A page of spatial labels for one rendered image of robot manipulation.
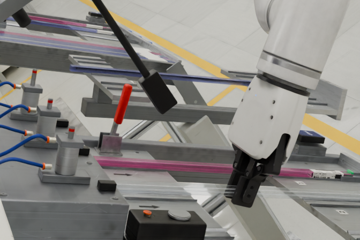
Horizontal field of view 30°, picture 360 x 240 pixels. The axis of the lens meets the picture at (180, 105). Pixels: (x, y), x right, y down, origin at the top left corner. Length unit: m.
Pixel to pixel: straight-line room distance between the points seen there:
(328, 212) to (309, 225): 1.30
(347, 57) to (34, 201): 2.45
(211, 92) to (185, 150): 2.23
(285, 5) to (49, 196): 0.40
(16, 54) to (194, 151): 0.79
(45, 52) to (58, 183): 1.10
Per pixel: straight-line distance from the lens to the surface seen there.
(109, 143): 1.01
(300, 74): 0.87
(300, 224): 2.30
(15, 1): 0.65
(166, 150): 1.08
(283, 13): 0.88
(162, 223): 0.68
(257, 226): 1.55
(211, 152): 1.11
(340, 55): 3.04
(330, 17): 0.87
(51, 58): 1.79
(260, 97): 0.89
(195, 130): 1.39
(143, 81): 0.70
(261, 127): 0.87
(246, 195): 0.91
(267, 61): 0.88
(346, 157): 1.23
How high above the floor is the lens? 1.47
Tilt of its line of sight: 26 degrees down
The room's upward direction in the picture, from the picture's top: 33 degrees counter-clockwise
